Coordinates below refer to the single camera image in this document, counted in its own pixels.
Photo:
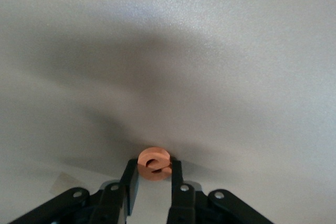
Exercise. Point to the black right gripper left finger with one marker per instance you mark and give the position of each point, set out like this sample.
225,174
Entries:
110,203

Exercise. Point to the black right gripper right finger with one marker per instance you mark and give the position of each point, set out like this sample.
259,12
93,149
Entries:
183,205

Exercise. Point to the orange foam letter e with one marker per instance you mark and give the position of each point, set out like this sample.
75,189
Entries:
155,165

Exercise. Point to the brown tape patch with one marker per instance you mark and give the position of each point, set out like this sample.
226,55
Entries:
63,182

